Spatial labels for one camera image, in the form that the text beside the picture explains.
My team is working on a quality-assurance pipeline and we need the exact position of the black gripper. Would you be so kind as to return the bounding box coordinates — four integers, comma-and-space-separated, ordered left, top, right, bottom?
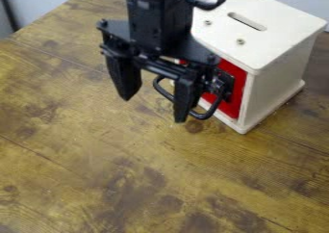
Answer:
97, 0, 220, 123

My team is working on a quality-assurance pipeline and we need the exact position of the black metal drawer handle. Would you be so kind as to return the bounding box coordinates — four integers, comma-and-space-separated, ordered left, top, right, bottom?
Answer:
153, 68, 236, 123

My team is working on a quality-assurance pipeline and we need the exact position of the red wooden drawer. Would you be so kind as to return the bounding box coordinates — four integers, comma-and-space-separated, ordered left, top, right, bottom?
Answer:
197, 60, 248, 120

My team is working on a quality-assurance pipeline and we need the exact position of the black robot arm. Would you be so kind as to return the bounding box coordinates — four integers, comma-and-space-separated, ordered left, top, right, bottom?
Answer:
97, 0, 224, 123

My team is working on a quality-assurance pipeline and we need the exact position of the white wooden box cabinet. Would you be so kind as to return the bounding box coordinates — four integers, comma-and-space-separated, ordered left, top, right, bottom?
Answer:
192, 0, 327, 134

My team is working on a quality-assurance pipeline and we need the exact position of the dark pole at left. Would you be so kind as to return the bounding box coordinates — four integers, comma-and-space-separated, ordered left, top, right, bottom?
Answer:
2, 0, 19, 32

